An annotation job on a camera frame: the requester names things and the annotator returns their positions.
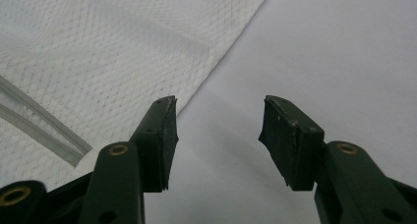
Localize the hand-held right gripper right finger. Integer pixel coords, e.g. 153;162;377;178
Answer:
258;94;417;224

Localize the white mesh laundry bag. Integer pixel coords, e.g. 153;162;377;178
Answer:
0;0;273;192

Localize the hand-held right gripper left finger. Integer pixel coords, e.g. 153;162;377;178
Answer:
78;95;180;224

